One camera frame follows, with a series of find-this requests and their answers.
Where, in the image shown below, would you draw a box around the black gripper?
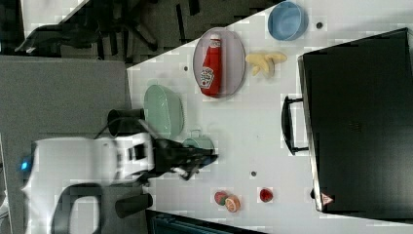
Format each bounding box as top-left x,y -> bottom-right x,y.
151,138 -> 218,180

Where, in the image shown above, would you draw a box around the black oven door handle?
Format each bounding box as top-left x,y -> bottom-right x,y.
282,97 -> 309,155

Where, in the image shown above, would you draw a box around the black toaster oven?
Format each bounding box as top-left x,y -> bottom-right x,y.
298,28 -> 413,223

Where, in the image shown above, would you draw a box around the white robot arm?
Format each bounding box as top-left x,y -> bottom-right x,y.
21,133 -> 218,234

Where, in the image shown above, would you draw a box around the green metal cup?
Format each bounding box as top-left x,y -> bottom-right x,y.
182,130 -> 214,149

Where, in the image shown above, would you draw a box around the green perforated colander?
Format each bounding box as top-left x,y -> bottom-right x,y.
144,85 -> 184,139

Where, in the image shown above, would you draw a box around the red green fruit toy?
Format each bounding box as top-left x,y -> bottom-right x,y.
214,191 -> 228,206

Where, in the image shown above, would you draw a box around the dark blue crate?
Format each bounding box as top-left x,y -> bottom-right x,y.
145,210 -> 265,234

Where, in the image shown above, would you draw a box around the orange citrus half toy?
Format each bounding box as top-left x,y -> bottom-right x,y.
225,195 -> 241,213

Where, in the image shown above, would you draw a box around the red ketchup bottle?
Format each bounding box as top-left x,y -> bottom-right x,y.
200,34 -> 222,97

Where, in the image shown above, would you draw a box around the red strawberry toy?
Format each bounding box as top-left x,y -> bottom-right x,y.
259,188 -> 274,203

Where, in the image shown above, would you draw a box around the grey round plate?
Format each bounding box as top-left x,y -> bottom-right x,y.
193,27 -> 245,98

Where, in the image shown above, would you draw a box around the black office chair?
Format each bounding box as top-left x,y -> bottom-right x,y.
14,0 -> 203,64

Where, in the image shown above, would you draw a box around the yellow banana bunch toy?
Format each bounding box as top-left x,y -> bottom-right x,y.
244,52 -> 287,77

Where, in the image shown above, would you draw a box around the blue bowl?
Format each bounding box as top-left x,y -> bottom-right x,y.
267,1 -> 309,41

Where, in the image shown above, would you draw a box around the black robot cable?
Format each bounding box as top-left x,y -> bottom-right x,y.
93,116 -> 157,140

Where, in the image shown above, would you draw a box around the black cylinder table post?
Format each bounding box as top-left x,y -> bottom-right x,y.
115,194 -> 153,218

